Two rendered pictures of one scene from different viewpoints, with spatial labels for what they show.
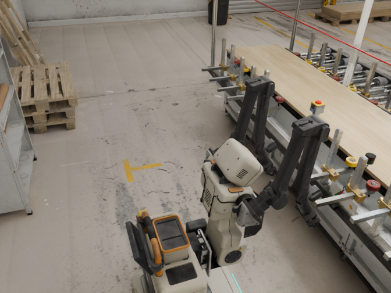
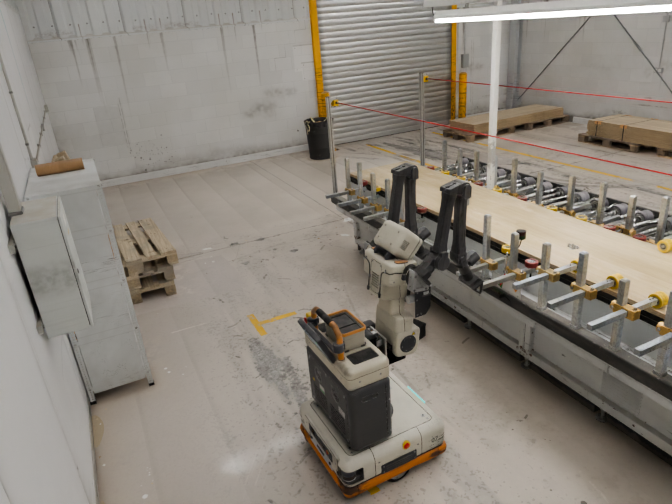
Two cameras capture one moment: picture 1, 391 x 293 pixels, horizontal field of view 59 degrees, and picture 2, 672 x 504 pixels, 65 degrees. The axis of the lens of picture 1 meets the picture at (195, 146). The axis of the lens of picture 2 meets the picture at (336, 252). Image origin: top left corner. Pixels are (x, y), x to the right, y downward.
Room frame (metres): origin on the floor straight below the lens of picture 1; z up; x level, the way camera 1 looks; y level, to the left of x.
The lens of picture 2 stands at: (-1.17, 0.37, 2.39)
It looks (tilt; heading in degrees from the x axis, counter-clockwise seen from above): 24 degrees down; 354
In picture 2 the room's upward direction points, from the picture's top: 5 degrees counter-clockwise
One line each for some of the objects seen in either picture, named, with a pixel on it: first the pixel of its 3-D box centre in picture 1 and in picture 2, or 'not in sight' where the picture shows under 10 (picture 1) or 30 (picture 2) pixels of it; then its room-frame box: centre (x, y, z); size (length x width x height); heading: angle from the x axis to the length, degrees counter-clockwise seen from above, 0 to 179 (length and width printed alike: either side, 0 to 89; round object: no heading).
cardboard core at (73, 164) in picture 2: not in sight; (60, 167); (2.69, 1.87, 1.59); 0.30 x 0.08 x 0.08; 109
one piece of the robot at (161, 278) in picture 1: (175, 271); (351, 372); (1.24, 0.10, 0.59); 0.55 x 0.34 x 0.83; 20
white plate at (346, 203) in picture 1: (342, 199); (505, 284); (1.70, -0.98, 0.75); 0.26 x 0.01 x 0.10; 19
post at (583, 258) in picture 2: not in sight; (579, 291); (1.21, -1.17, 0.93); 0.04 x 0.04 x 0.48; 19
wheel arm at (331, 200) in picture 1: (344, 197); (506, 278); (1.62, -0.94, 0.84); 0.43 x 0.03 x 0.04; 109
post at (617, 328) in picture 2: not in sight; (618, 321); (0.97, -1.25, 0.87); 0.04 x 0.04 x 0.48; 19
